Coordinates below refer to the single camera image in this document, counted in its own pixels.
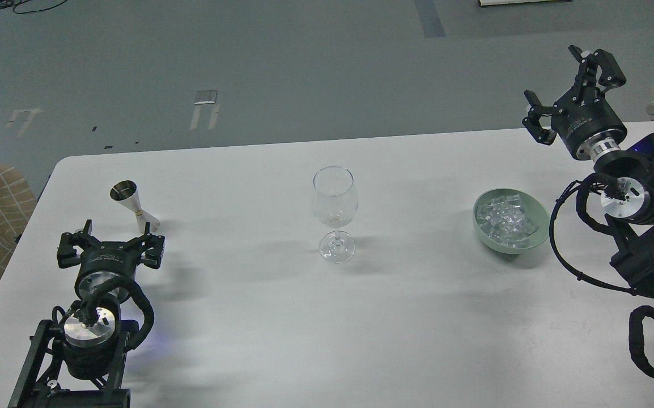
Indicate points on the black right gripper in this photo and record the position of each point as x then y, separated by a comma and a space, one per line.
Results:
583, 117

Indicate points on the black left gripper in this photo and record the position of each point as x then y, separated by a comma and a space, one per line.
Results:
100, 262

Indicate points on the steel double jigger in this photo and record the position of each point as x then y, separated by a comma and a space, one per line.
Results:
126, 194

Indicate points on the clear ice cubes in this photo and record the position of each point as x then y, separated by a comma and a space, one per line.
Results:
504, 220

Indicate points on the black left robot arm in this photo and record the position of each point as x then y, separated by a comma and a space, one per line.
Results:
77, 356

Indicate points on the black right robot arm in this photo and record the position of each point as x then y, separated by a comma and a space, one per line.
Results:
617, 198

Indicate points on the clear wine glass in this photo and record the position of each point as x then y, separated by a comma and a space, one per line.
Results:
334, 204

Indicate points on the green bowl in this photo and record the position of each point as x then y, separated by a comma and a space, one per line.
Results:
533, 208

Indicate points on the metal floor plate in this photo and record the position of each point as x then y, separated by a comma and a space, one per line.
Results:
205, 97

